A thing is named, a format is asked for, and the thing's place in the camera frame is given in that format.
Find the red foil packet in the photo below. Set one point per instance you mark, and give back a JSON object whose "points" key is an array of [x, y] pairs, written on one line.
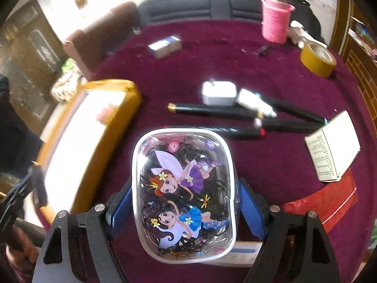
{"points": [[324, 200]]}

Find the black sofa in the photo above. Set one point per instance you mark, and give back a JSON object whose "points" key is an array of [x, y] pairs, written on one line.
{"points": [[188, 6]]}

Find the yellow tape roll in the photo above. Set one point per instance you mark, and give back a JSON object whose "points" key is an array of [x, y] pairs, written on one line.
{"points": [[316, 60]]}

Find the small black clip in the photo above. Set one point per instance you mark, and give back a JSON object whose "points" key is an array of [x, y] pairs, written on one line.
{"points": [[263, 50]]}

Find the white charger adapter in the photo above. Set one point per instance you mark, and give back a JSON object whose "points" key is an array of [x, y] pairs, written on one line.
{"points": [[218, 93]]}

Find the white box blue label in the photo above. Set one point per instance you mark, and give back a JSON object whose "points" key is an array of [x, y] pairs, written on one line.
{"points": [[244, 253]]}

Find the clear fairy print pouch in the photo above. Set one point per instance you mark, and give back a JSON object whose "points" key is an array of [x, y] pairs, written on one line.
{"points": [[182, 188]]}

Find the black marker white end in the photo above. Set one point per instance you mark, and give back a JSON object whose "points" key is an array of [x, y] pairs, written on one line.
{"points": [[288, 124]]}

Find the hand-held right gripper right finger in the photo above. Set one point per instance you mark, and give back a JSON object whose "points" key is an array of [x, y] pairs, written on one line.
{"points": [[248, 209]]}

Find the dark wooden cabinet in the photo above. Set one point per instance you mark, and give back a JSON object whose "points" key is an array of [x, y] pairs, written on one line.
{"points": [[29, 53]]}

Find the white plastic object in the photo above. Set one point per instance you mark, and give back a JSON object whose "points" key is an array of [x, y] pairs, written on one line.
{"points": [[299, 32]]}

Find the white tube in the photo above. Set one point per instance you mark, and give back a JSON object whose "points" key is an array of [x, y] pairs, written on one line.
{"points": [[253, 101]]}

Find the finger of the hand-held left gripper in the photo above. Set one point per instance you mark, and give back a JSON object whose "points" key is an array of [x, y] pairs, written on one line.
{"points": [[36, 185]]}

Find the yellow wall plate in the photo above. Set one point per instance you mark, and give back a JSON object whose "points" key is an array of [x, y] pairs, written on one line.
{"points": [[80, 0]]}

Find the brown chair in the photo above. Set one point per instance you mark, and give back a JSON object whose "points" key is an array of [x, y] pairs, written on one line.
{"points": [[100, 41]]}

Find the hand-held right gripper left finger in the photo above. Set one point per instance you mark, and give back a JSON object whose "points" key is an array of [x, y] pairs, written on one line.
{"points": [[120, 209]]}

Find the black marker teal end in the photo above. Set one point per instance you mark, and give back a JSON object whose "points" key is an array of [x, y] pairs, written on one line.
{"points": [[297, 110]]}

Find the brick pattern wooden counter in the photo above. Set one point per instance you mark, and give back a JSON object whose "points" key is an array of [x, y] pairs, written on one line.
{"points": [[359, 64]]}

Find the small blue white box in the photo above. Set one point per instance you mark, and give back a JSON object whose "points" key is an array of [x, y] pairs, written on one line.
{"points": [[165, 47]]}

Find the yellow cardboard box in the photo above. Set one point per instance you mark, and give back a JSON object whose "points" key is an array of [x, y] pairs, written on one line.
{"points": [[88, 141]]}

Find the pink yarn covered bottle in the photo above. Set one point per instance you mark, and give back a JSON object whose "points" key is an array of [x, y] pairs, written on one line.
{"points": [[275, 20]]}

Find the person's dark clothing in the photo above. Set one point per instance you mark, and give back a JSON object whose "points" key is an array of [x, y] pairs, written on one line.
{"points": [[14, 129]]}

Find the white box green print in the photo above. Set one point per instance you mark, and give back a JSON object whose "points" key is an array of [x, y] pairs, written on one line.
{"points": [[335, 144]]}

